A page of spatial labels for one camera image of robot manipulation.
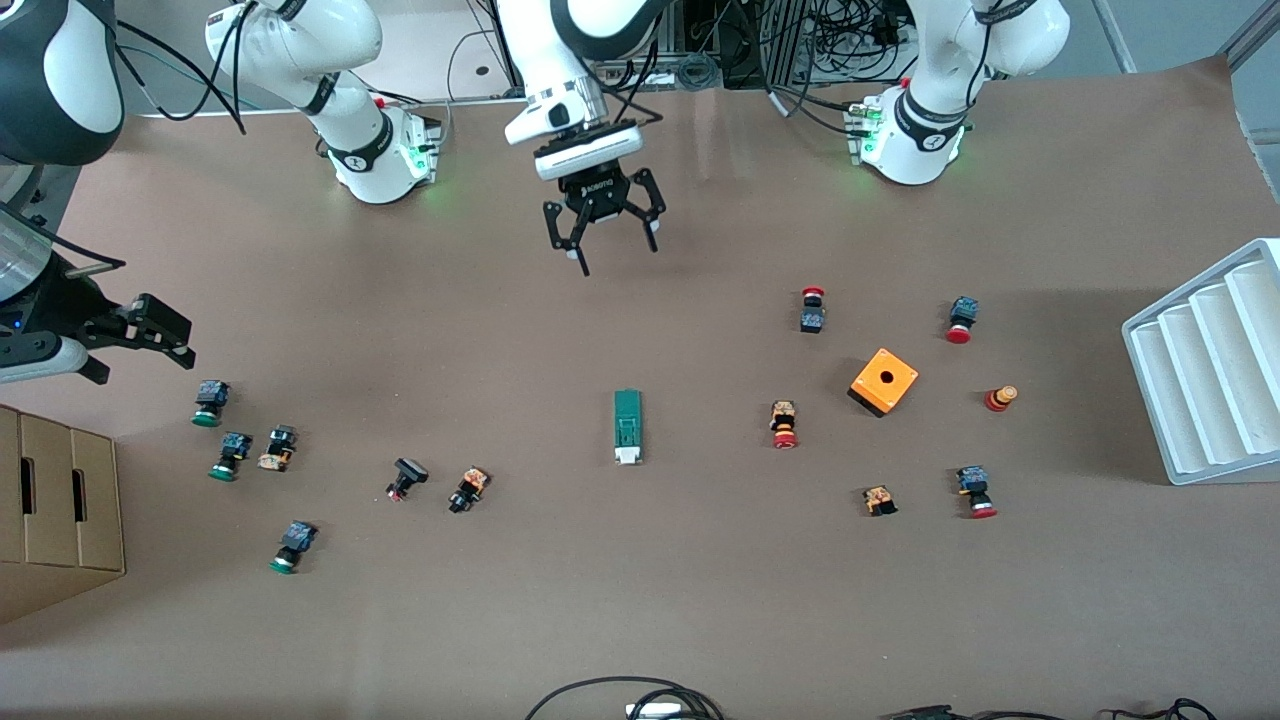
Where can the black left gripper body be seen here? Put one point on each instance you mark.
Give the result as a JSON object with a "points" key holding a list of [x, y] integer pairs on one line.
{"points": [[597, 198]]}

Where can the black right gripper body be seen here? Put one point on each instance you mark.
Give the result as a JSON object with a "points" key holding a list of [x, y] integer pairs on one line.
{"points": [[62, 305]]}

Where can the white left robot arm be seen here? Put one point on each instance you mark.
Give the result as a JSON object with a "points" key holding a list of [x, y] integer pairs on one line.
{"points": [[930, 130]]}

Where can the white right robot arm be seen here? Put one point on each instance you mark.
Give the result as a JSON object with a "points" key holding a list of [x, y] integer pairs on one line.
{"points": [[350, 130]]}

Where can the green mushroom push button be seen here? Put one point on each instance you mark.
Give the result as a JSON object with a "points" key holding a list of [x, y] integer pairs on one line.
{"points": [[297, 538], [235, 447], [211, 395]]}

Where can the red push button black block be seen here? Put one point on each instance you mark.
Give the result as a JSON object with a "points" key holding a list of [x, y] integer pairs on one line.
{"points": [[812, 320]]}

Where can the brown cardboard box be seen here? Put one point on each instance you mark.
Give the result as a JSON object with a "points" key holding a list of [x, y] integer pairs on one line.
{"points": [[60, 520]]}

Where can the red emergency stop orange block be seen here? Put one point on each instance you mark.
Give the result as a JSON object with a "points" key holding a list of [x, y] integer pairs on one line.
{"points": [[784, 415]]}

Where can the black square-head push button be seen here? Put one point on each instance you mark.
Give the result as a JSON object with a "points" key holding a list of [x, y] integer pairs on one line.
{"points": [[410, 470]]}

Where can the red mushroom button blue block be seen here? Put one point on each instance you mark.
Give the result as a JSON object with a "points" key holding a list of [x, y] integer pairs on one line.
{"points": [[972, 480], [963, 310]]}

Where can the small orange contact block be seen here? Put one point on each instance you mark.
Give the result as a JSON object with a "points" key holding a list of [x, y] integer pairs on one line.
{"points": [[879, 499]]}

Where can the brown paper table cover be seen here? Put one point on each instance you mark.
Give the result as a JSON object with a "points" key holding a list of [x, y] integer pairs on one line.
{"points": [[640, 600]]}

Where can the red yellow striped button head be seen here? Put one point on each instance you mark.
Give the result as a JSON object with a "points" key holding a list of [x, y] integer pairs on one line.
{"points": [[1000, 398]]}

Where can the white plug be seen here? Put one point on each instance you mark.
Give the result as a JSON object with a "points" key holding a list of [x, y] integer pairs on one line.
{"points": [[655, 711]]}

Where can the white ridged plastic tray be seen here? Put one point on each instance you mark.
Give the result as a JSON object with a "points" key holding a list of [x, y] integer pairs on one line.
{"points": [[1200, 400]]}

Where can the black selector switch orange block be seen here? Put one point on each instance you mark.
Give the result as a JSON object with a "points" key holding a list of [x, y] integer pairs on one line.
{"points": [[279, 445]]}

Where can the aluminium frame rack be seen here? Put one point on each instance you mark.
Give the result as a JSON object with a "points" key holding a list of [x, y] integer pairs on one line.
{"points": [[785, 40]]}

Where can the black knob switch orange block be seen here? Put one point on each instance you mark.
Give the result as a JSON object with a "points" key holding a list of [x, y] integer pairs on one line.
{"points": [[470, 487]]}

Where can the orange button enclosure box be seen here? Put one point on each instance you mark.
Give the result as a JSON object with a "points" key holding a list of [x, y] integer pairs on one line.
{"points": [[885, 380]]}

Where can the grey aluminium post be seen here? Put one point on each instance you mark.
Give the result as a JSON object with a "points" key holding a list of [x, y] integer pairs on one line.
{"points": [[1260, 35]]}

